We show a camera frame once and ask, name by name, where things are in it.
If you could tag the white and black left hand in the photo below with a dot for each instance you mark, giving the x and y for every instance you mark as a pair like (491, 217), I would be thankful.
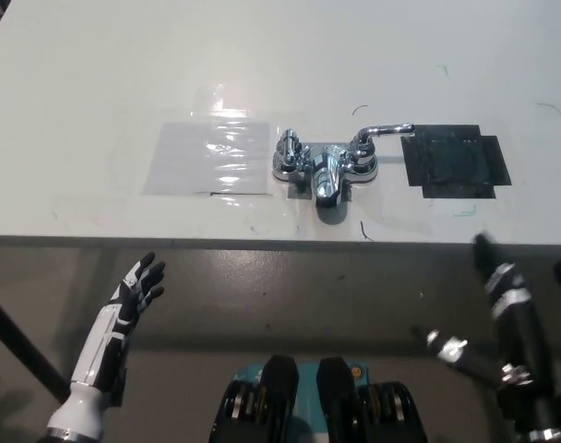
(106, 339)

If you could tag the black and white right hand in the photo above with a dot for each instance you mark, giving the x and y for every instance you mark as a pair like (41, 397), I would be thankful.
(516, 304)

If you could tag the chrome faucet body with spout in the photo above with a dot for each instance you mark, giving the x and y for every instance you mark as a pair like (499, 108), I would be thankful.
(325, 177)

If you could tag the black table leg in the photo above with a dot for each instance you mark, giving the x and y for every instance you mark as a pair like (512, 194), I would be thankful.
(22, 341)

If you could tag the black tape patch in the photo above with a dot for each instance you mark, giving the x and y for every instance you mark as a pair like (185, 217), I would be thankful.
(451, 161)

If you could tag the grey translucent plastic sheet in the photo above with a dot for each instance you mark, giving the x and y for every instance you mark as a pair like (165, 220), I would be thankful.
(183, 157)

